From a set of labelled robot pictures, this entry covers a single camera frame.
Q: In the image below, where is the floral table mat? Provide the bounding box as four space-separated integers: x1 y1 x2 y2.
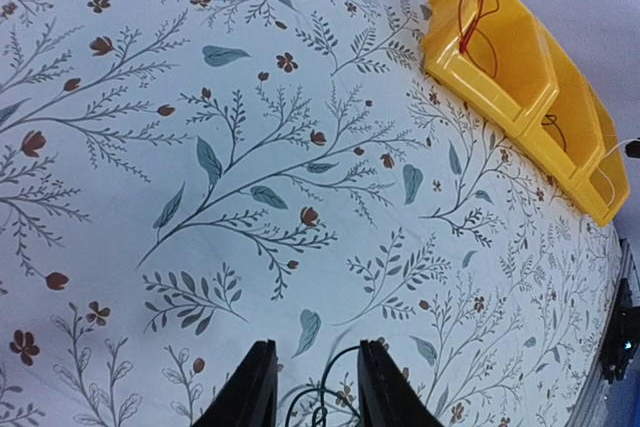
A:
1 0 621 426

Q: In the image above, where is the yellow bin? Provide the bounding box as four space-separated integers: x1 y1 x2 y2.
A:
517 29 605 190
421 0 558 138
569 105 630 227

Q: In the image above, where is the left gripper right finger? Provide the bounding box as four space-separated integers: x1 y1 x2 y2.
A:
357 341 443 427

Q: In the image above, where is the red cable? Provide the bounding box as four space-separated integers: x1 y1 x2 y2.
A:
456 0 501 83

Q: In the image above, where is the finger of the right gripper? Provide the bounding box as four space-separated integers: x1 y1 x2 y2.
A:
624 139 640 159

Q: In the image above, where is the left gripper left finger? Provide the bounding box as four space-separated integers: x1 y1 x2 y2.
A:
193 340 278 427

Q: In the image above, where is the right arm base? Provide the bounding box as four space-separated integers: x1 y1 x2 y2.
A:
600 278 639 384

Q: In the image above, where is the yellow bin middle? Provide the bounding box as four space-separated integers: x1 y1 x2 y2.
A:
517 29 605 190

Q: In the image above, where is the cable pile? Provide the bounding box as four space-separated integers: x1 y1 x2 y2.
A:
286 344 363 427

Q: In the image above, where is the black cable coil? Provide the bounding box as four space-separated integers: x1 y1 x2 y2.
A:
542 113 569 153

